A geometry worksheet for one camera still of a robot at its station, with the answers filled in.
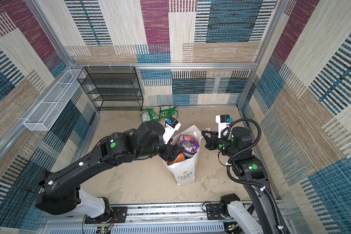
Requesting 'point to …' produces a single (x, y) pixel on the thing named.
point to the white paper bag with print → (185, 172)
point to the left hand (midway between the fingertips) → (179, 143)
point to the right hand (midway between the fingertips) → (202, 135)
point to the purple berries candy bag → (190, 145)
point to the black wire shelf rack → (113, 88)
